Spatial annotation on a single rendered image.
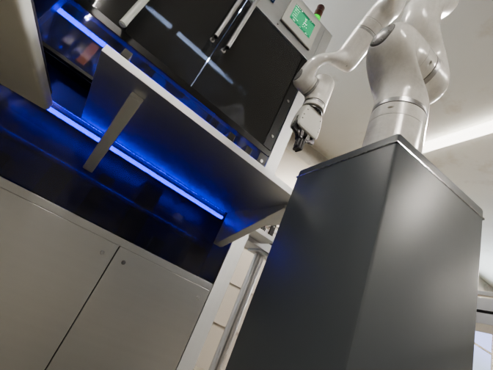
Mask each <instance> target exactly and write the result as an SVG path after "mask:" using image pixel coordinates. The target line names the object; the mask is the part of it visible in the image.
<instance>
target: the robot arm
mask: <svg viewBox="0 0 493 370"><path fill-rule="evenodd" d="M458 2H459V0H411V1H410V2H409V3H408V4H407V5H406V7H405V9H404V11H403V15H402V19H401V22H397V23H392V22H393V21H394V20H395V19H396V18H397V17H398V16H399V15H400V14H401V11H402V10H403V8H404V5H405V3H406V0H378V1H377V2H376V3H375V4H374V5H373V6H372V7H371V8H370V9H369V10H368V12H367V13H366V15H365V16H364V17H363V19H362V20H361V21H360V22H359V24H358V25H357V26H356V28H355V29H354V31H353V32H352V33H351V34H350V35H349V37H348V38H347V40H346V41H345V42H344V44H343V45H342V46H341V47H340V49H339V50H338V51H336V52H329V53H322V54H318V55H315V56H314V57H312V58H310V59H309V60H308V61H307V62H306V63H305V64H304V65H303V66H302V68H301V69H300V71H299V72H298V73H297V74H296V76H295V77H294V79H293V85H294V87H295V88H296V89H297V90H298V91H299V92H300V93H301V94H302V95H303V96H304V103H303V105H302V106H301V108H300V109H299V111H298V112H297V113H296V115H295V116H294V118H293V120H292V122H291V125H290V127H291V130H292V131H293V132H294V133H295V140H296V141H295V143H294V145H293V150H294V151H295V152H299V151H301V150H302V149H303V147H304V144H305V143H307V144H309V145H314V142H315V139H317V138H318V135H319V131H320V129H321V122H322V117H321V116H323V115H324V112H325V110H326V106H327V104H328V102H329V99H330V96H331V94H332V91H333V88H334V85H335V82H334V80H333V78H332V77H331V76H329V75H326V74H318V75H317V76H315V72H316V71H317V69H319V68H320V67H321V66H322V65H331V66H333V67H335V68H337V69H339V70H341V71H343V72H347V73H348V72H350V71H352V70H353V69H355V67H356V66H357V65H358V64H359V62H360V61H361V60H362V58H363V57H364V56H365V55H366V71H367V75H368V81H369V85H370V90H371V92H372V96H373V101H374V105H373V109H372V112H371V115H370V120H369V122H368V127H367V130H366V133H365V138H364V140H363V144H362V147H364V146H366V145H369V144H372V143H374V142H378V141H379V140H382V139H385V138H388V137H391V136H393V135H395V134H401V135H402V136H403V137H404V138H405V139H406V140H407V141H408V142H410V143H411V144H412V145H413V146H414V147H415V148H416V149H417V150H419V151H420V152H421V153H422V152H423V144H424V139H425V135H426V127H427V122H428V115H429V108H430V104H432V103H434V102H435V101H437V100H438V99H439V98H440V97H441V96H442V95H443V94H444V92H445V91H446V89H447V88H448V85H449V81H450V68H449V64H448V58H447V54H446V50H445V46H444V43H443V39H442V34H441V29H440V21H441V19H442V18H444V17H445V16H447V15H449V14H450V13H451V12H452V11H453V10H454V9H455V8H456V6H457V4H458ZM391 23H392V24H391Z"/></svg>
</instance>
